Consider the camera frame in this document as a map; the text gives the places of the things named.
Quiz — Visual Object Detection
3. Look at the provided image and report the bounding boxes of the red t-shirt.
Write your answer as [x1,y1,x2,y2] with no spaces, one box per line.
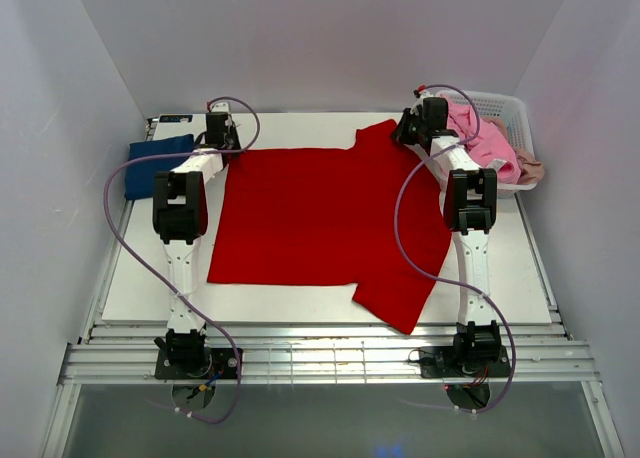
[208,120,451,334]

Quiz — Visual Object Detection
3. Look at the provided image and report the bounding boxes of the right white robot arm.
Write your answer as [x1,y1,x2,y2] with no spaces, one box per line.
[391,90,503,377]

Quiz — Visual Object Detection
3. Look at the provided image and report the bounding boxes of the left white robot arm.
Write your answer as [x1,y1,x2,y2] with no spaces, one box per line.
[152,111,240,377]

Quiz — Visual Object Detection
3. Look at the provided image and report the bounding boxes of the small blue label sticker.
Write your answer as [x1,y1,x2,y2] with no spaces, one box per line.
[158,114,193,123]

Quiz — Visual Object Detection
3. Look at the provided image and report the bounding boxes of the pink t-shirt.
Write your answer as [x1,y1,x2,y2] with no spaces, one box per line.
[446,98,521,184]

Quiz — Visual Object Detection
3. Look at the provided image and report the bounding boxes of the white plastic laundry basket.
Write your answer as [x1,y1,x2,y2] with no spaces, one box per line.
[437,89,536,199]

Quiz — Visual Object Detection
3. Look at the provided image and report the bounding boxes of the folded blue t-shirt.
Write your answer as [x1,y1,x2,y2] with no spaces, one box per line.
[124,134,194,201]

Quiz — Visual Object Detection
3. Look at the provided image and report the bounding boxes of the beige garment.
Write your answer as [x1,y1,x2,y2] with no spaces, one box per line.
[483,116,545,186]

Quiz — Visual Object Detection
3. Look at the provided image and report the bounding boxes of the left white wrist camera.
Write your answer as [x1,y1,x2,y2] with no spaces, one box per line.
[207,100,231,114]

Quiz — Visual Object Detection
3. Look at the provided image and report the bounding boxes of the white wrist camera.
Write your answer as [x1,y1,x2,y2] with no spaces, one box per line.
[207,100,231,114]
[413,84,441,99]

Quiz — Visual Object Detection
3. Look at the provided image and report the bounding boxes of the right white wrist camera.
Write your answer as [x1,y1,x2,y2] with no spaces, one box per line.
[413,84,441,99]

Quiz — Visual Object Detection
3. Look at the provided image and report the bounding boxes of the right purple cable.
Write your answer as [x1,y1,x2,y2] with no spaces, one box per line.
[393,83,517,415]

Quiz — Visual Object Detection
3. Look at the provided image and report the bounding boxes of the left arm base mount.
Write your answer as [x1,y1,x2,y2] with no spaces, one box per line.
[154,347,242,412]

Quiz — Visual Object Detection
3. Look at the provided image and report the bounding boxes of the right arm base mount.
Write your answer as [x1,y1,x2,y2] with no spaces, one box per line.
[407,346,511,412]

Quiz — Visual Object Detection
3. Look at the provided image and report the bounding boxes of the aluminium table frame rail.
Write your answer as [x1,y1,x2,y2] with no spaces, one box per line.
[59,322,600,385]

